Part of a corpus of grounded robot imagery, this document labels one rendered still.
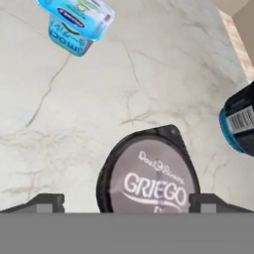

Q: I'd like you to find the black round yogurt container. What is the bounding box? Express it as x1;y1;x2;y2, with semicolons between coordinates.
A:
95;124;201;214

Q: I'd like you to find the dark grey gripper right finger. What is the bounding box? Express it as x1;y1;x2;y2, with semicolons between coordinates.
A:
189;192;254;214

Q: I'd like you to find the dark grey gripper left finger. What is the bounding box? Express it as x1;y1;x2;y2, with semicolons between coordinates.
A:
0;193;65;214

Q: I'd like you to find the dark blue barcode yogurt container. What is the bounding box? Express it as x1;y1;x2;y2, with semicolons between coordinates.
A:
218;80;254;156

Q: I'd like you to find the light blue yogurt cup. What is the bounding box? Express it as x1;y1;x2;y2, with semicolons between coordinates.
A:
35;0;116;58

